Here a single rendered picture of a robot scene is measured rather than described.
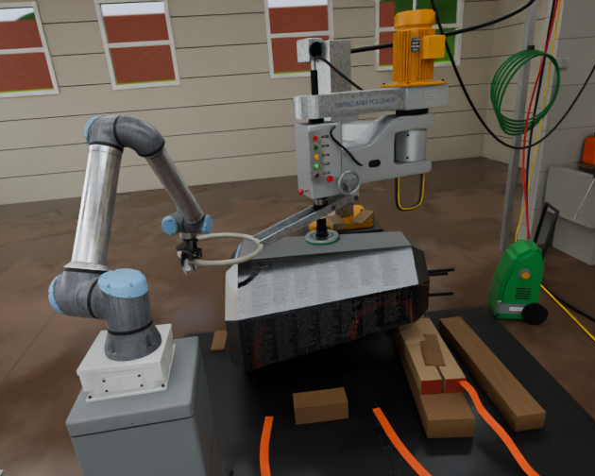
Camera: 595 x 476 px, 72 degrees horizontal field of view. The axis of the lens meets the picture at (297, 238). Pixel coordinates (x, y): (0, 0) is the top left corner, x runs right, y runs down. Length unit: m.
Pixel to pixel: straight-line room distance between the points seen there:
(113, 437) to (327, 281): 1.32
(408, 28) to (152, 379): 2.23
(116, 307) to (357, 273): 1.38
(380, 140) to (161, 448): 1.92
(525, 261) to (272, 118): 6.05
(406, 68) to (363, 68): 6.06
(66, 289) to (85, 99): 7.25
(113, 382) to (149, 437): 0.22
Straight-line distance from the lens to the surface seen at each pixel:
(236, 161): 8.44
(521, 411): 2.62
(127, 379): 1.56
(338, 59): 3.10
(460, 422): 2.47
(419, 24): 2.71
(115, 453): 1.67
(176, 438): 1.60
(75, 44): 8.74
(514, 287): 3.45
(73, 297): 1.59
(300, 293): 2.34
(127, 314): 1.49
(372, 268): 2.42
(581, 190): 4.55
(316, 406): 2.46
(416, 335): 2.79
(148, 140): 1.64
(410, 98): 2.64
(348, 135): 3.01
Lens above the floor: 1.81
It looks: 21 degrees down
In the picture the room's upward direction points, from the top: 4 degrees counter-clockwise
